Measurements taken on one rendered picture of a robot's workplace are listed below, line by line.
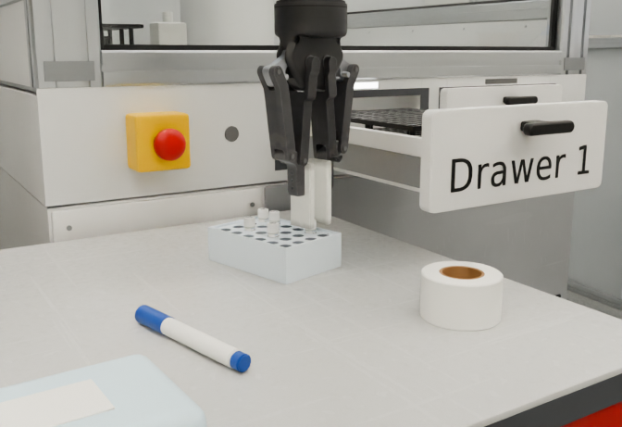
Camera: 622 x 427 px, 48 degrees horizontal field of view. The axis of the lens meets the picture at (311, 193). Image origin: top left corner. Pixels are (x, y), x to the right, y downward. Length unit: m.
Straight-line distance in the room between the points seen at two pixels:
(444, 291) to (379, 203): 0.56
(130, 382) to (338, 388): 0.15
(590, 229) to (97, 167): 2.40
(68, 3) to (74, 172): 0.21
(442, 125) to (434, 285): 0.21
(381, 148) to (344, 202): 0.28
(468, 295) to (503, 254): 0.78
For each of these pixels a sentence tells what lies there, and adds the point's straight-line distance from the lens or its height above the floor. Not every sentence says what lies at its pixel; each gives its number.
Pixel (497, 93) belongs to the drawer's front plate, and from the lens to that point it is 1.27.
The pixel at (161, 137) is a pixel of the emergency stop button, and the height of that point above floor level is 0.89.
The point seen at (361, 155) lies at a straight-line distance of 0.87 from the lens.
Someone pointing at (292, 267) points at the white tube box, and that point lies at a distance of 0.70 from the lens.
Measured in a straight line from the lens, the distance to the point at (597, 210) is 3.01.
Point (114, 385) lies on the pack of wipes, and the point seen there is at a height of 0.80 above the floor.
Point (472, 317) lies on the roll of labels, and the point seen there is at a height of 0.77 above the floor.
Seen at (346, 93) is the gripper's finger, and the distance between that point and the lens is 0.76.
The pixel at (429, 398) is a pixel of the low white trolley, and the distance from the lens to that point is 0.49.
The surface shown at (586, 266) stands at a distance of 3.09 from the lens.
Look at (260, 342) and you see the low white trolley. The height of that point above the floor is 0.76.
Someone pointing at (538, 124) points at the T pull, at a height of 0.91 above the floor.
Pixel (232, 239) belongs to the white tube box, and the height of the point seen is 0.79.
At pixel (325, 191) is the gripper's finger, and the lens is 0.75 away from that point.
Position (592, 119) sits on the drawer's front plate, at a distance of 0.93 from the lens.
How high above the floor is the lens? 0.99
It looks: 12 degrees down
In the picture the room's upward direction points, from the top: straight up
